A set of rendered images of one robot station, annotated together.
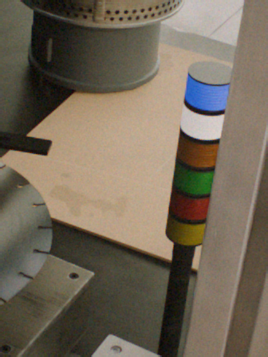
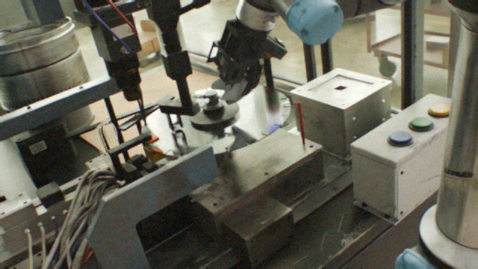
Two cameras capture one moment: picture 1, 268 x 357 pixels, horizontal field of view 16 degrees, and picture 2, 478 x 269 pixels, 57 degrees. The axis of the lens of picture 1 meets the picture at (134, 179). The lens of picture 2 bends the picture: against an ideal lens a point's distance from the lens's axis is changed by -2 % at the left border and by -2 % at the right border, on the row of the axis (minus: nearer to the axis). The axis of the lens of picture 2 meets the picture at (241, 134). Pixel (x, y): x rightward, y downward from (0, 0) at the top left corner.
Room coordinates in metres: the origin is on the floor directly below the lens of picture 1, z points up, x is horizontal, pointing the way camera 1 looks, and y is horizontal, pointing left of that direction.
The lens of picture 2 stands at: (0.24, 0.96, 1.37)
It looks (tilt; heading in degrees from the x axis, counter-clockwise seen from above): 28 degrees down; 304
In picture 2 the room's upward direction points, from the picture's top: 11 degrees counter-clockwise
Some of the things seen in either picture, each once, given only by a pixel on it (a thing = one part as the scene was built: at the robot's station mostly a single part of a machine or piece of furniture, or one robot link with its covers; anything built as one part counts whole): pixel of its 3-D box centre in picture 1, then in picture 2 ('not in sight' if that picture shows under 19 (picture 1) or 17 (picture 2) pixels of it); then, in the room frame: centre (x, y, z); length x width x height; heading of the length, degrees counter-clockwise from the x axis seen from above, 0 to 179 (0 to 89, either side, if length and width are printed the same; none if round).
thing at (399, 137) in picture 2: not in sight; (400, 140); (0.39, 0.18, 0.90); 0.04 x 0.04 x 0.02
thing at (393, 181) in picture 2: not in sight; (414, 154); (0.38, 0.11, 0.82); 0.28 x 0.11 x 0.15; 66
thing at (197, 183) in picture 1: (196, 170); not in sight; (0.79, -0.06, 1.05); 0.05 x 0.04 x 0.03; 156
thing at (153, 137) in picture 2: not in sight; (137, 155); (0.85, 0.42, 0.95); 0.10 x 0.03 x 0.07; 66
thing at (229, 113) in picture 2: not in sight; (213, 110); (0.77, 0.24, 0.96); 0.11 x 0.11 x 0.03
